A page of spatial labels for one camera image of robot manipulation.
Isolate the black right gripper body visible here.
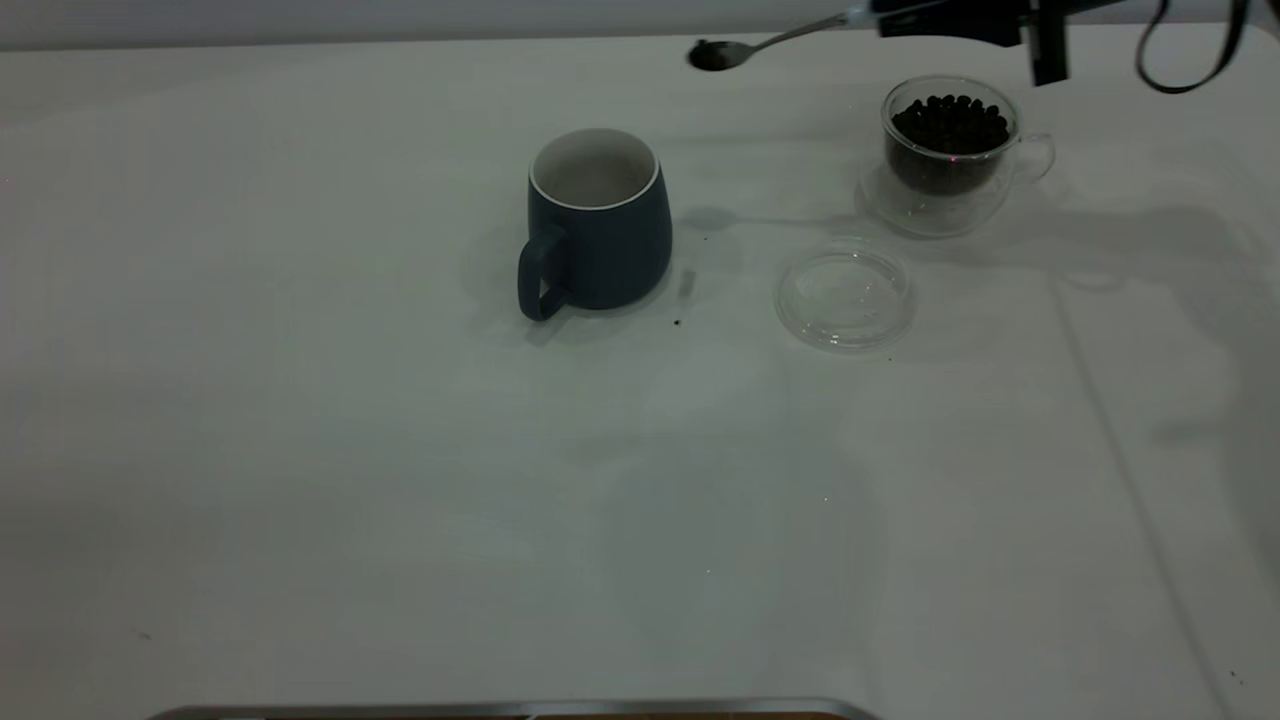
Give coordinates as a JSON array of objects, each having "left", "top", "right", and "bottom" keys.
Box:
[{"left": 1024, "top": 0, "right": 1133, "bottom": 87}]

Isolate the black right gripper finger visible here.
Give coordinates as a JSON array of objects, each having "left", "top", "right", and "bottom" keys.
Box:
[{"left": 871, "top": 0, "right": 1027, "bottom": 48}]

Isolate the metal spoon light blue handle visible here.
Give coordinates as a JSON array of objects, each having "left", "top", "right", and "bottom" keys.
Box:
[{"left": 686, "top": 8, "right": 883, "bottom": 73}]

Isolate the dark grey ceramic mug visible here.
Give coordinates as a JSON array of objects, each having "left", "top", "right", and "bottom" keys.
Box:
[{"left": 516, "top": 127, "right": 674, "bottom": 323}]

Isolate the dark coffee beans pile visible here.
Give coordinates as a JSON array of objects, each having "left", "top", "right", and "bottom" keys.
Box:
[{"left": 889, "top": 94, "right": 1012, "bottom": 197}]

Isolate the clear saucer under glass cup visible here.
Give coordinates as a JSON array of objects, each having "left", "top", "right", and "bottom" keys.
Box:
[{"left": 858, "top": 74, "right": 1057, "bottom": 240}]

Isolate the clear round glass dish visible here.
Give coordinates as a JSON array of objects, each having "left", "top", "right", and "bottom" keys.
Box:
[{"left": 774, "top": 239, "right": 917, "bottom": 354}]

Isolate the silver metal bar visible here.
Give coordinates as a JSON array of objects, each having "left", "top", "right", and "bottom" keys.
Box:
[{"left": 148, "top": 697, "right": 883, "bottom": 720}]

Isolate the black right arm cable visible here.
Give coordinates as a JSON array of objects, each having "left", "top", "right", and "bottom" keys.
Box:
[{"left": 1134, "top": 0, "right": 1252, "bottom": 97}]

